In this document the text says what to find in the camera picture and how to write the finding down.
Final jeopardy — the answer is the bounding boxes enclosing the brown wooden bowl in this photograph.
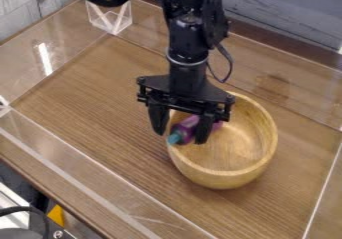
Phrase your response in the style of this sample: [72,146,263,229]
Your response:
[166,92,278,189]

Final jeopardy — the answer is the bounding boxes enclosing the black device with yellow label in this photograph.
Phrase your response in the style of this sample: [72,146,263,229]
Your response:
[28,204,77,239]

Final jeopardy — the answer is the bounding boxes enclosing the clear acrylic corner bracket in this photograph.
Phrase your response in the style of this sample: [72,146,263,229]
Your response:
[85,1,132,35]

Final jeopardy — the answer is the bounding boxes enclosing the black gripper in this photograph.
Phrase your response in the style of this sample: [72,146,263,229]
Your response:
[136,63,235,145]

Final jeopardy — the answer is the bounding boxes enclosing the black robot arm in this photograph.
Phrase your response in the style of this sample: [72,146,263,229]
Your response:
[136,0,235,144]

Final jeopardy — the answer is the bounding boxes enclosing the purple toy eggplant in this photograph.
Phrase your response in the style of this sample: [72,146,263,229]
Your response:
[166,114,224,146]

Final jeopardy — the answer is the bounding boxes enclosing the black cable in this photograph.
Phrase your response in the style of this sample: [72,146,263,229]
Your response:
[0,205,51,239]

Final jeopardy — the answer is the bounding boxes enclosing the clear acrylic wall panels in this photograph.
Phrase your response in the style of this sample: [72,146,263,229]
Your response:
[0,1,342,239]

